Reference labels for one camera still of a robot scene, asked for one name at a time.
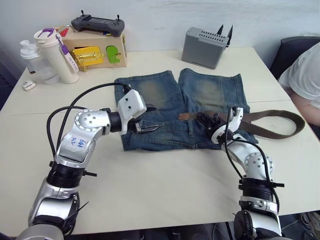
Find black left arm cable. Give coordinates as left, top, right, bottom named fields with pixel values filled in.
left=47, top=82, right=132, bottom=157

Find grey vented box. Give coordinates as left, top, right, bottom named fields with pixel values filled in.
left=181, top=26, right=231, bottom=70

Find small white case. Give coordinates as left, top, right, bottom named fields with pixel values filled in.
left=21, top=79, right=36, bottom=91

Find brown braided belt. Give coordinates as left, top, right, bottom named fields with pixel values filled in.
left=178, top=109, right=306, bottom=140

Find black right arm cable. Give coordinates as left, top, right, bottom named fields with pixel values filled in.
left=223, top=106, right=281, bottom=206

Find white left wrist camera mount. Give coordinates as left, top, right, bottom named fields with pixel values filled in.
left=116, top=89, right=148, bottom=136

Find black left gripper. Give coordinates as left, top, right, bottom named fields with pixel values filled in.
left=128, top=105, right=161, bottom=135

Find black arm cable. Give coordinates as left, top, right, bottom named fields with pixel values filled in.
left=47, top=82, right=132, bottom=157
left=223, top=106, right=281, bottom=206

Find dark chair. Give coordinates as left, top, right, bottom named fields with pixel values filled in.
left=269, top=36, right=320, bottom=81

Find black pointed spare gripper fingers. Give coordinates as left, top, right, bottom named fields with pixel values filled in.
left=216, top=24, right=235, bottom=49

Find wooden latch busy box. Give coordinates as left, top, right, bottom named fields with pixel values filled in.
left=57, top=24, right=130, bottom=73

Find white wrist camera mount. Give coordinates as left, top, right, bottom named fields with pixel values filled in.
left=228, top=106, right=245, bottom=131
left=116, top=89, right=148, bottom=136

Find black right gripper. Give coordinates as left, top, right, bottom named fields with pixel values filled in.
left=196, top=112, right=230, bottom=131

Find person in white t-shirt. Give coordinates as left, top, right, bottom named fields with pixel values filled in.
left=278, top=41, right=320, bottom=141

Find grey sneaker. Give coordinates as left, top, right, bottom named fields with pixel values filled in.
left=299, top=211, right=320, bottom=240

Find blue denim shorts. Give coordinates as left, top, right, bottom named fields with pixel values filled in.
left=113, top=67, right=260, bottom=152

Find white tumbler with purple strap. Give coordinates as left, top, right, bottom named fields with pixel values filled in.
left=33, top=27, right=80, bottom=84

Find clear plastic bottle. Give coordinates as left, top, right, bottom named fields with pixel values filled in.
left=19, top=39, right=61, bottom=85

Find grey handheld remote controller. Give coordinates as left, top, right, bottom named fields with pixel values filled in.
left=70, top=9, right=126, bottom=37

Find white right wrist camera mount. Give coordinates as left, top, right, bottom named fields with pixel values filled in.
left=228, top=106, right=245, bottom=131

